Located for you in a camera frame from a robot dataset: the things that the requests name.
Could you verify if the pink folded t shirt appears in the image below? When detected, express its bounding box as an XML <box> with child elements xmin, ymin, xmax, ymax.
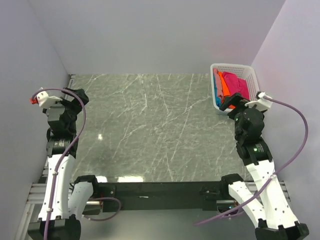
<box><xmin>213</xmin><ymin>68</ymin><xmax>223</xmax><ymax>101</ymax></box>

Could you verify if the white plastic basket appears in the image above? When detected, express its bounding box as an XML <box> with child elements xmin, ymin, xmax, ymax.
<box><xmin>210</xmin><ymin>63</ymin><xmax>260</xmax><ymax>115</ymax></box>

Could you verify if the aluminium frame rail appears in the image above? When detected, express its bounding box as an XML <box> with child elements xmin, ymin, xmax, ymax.
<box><xmin>13</xmin><ymin>159</ymin><xmax>101</xmax><ymax>240</ymax></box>

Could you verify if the magenta t shirt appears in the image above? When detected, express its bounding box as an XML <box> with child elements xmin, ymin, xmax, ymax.
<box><xmin>222</xmin><ymin>71</ymin><xmax>250</xmax><ymax>100</ymax></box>

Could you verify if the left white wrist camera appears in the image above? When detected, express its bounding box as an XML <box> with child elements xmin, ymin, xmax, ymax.
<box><xmin>29</xmin><ymin>87</ymin><xmax>62</xmax><ymax>109</ymax></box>

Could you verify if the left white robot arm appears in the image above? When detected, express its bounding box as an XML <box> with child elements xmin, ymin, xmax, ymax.
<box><xmin>27</xmin><ymin>87</ymin><xmax>100</xmax><ymax>240</ymax></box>

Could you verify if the blue folded t shirt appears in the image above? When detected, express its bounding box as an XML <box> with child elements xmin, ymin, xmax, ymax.
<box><xmin>212</xmin><ymin>76</ymin><xmax>222</xmax><ymax>107</ymax></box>

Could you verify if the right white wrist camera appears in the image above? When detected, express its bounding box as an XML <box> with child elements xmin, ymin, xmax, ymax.
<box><xmin>245</xmin><ymin>91</ymin><xmax>273</xmax><ymax>112</ymax></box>

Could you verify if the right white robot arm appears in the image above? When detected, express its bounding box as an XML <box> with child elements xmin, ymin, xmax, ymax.
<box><xmin>219</xmin><ymin>92</ymin><xmax>310</xmax><ymax>240</ymax></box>

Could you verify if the orange t shirt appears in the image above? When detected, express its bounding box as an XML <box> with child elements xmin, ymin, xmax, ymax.
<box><xmin>218</xmin><ymin>71</ymin><xmax>231</xmax><ymax>103</ymax></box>

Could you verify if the black base beam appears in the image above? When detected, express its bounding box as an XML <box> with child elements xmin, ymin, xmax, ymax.
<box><xmin>99</xmin><ymin>181</ymin><xmax>236</xmax><ymax>213</ymax></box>

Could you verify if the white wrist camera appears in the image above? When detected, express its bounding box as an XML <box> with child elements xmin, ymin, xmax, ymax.
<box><xmin>245</xmin><ymin>91</ymin><xmax>273</xmax><ymax>112</ymax></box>
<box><xmin>29</xmin><ymin>87</ymin><xmax>62</xmax><ymax>109</ymax></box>

